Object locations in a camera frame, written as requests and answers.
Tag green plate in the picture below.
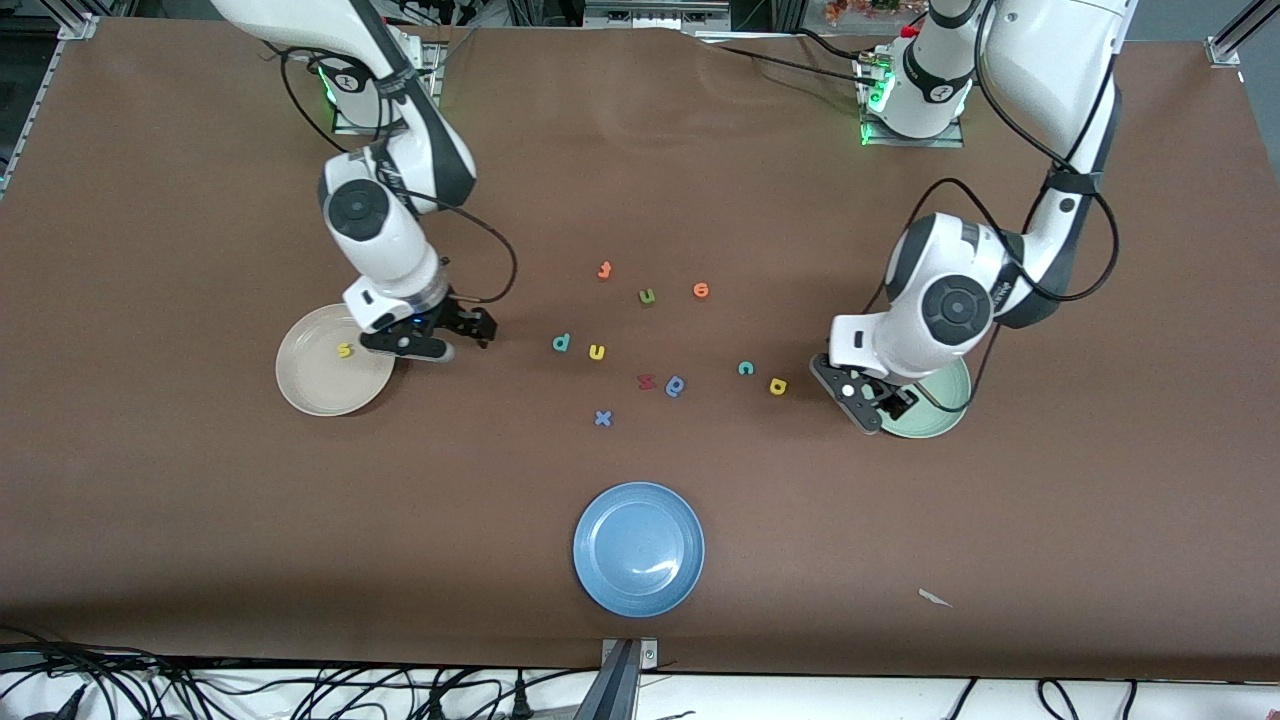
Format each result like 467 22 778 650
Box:
878 355 972 440

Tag beige brown plate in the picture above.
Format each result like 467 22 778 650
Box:
275 303 397 417

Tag brown table cover sheet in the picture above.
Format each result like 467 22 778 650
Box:
0 18 1280 681

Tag blue plate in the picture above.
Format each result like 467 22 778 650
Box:
573 482 706 618

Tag orange artificial flowers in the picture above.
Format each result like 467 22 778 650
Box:
825 0 926 26

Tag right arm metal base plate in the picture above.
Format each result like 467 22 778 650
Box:
333 40 442 137

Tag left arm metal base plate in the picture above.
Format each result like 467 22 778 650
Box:
860 50 966 149

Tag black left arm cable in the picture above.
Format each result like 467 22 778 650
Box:
860 0 1122 416

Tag black looped cable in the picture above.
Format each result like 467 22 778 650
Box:
1038 678 1085 720

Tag black base supply cable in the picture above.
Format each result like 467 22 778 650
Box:
690 30 881 89

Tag silver equipment frame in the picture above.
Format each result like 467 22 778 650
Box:
583 0 733 31

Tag grey camera mount pole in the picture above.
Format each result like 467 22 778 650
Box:
575 642 641 720

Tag black cable tangle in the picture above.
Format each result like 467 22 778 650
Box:
0 625 561 720

